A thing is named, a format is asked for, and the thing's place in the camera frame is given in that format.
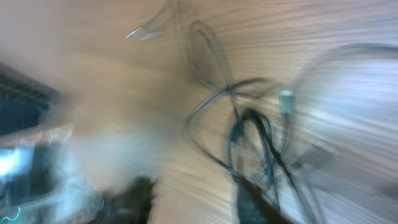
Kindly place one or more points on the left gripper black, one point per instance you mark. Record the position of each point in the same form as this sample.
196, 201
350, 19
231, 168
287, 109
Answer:
24, 101

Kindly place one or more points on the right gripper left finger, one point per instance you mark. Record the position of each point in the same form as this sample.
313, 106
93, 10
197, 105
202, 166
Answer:
131, 206

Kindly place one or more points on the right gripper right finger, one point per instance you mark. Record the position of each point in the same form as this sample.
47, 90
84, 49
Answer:
252, 208

